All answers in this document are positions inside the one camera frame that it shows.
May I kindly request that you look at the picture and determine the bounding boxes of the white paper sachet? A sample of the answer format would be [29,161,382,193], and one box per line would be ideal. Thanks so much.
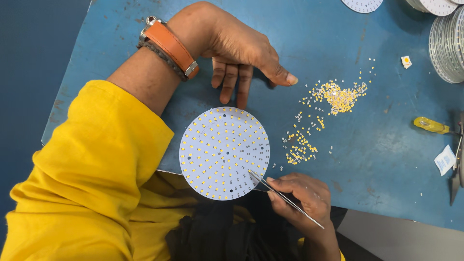
[434,145,457,177]

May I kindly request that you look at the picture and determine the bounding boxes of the yellow handled tool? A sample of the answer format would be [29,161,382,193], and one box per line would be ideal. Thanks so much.
[413,116,463,136]

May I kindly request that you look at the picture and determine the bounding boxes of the person's right hand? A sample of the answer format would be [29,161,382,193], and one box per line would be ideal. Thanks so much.
[266,173,333,234]

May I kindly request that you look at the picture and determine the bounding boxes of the small stack of round boards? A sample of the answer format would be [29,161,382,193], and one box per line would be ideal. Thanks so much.
[405,0,459,17]

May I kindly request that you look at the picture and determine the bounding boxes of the yellow garment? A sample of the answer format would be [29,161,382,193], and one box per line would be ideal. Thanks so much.
[0,80,346,261]

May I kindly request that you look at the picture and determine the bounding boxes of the steel tweezers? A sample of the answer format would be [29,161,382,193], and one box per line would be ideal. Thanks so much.
[248,170,325,230]

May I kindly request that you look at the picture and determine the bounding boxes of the person's left hand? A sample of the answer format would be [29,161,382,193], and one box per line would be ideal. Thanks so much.
[167,1,299,110]

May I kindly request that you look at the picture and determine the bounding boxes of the large stack of round boards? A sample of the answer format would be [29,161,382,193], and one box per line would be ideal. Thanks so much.
[428,7,464,84]

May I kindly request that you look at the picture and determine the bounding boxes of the grey braided bracelet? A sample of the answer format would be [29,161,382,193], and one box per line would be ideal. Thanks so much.
[137,41,189,82]

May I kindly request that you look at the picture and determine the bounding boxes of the single bare round board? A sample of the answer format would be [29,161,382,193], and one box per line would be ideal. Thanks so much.
[341,0,384,14]

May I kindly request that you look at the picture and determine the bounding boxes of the dark metal scissors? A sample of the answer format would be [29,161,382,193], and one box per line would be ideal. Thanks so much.
[449,112,464,206]

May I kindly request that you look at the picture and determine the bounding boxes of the round white LED circuit board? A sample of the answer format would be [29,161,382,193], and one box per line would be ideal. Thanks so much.
[179,107,271,201]

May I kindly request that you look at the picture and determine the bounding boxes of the orange leather watch strap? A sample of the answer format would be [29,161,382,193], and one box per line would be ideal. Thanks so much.
[139,15,200,80]

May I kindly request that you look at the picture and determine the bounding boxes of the scattered small yellow LED chips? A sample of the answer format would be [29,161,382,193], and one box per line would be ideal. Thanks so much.
[272,57,377,171]

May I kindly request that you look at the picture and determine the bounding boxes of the black cloth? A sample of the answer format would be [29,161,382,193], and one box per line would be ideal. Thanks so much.
[165,190,348,261]

